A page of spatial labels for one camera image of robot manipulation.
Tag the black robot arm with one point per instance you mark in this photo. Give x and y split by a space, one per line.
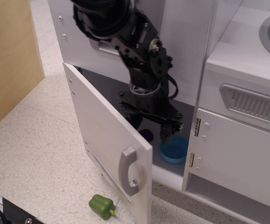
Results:
119 24

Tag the grey fridge door handle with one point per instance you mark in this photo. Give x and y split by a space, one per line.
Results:
131 170

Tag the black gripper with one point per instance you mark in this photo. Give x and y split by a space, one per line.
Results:
154 107

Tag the wooden panel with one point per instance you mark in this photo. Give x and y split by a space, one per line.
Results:
20 63

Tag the white fridge door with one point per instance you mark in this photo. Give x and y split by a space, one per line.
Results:
106 133

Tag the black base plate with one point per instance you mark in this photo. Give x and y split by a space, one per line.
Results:
16 215

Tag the purple toy item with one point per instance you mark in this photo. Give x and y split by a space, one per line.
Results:
147 134

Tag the blue plastic bowl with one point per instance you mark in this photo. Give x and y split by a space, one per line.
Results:
176 151

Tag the upper brass hinge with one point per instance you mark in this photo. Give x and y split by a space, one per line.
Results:
197 127

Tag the grey oven vent panel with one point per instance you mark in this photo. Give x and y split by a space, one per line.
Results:
246 102

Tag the white toy kitchen cabinet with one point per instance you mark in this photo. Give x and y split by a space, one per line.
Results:
214 42

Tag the green toy bell pepper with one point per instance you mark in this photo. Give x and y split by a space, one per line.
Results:
103 206

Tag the lower brass hinge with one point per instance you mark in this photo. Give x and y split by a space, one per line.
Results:
191 160

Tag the brass hinge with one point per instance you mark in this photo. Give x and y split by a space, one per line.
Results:
191 160
197 127

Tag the grey upper fridge dispenser panel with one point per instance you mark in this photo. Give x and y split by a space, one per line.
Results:
102 47

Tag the white oven door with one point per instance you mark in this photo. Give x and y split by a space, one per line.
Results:
233 155

